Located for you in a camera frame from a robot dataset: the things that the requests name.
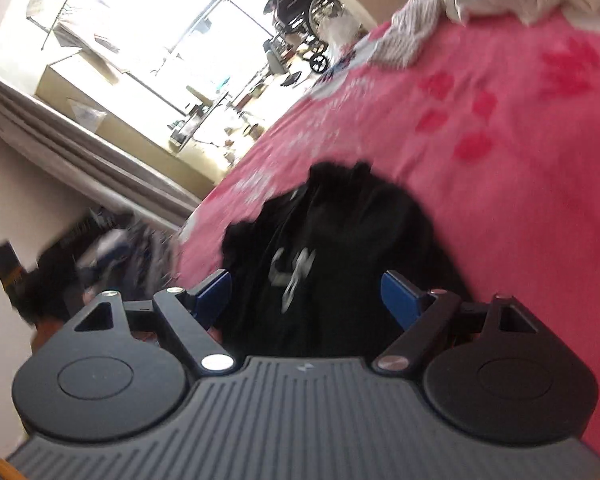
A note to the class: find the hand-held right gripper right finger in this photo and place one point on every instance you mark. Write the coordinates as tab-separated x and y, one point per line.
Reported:
401	301

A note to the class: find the grey curtain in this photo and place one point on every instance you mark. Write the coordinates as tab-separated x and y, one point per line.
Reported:
80	155

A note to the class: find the folding table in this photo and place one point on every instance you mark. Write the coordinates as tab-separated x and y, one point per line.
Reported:
200	115

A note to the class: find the beige cabinet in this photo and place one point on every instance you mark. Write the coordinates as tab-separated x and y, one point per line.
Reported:
130	125

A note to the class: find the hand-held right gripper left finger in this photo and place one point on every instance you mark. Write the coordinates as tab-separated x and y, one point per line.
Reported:
212	296

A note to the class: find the pink floral blanket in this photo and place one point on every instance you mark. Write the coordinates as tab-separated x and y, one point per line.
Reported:
505	185

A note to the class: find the black garment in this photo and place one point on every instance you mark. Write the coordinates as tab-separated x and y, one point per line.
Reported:
340	215

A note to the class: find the wheelchair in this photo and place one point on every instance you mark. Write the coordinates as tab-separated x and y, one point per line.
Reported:
300	5

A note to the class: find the dark clothes pile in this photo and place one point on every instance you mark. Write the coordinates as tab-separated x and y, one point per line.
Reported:
80	270

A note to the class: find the grey checkered cloth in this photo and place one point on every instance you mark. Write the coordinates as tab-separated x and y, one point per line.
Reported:
410	35

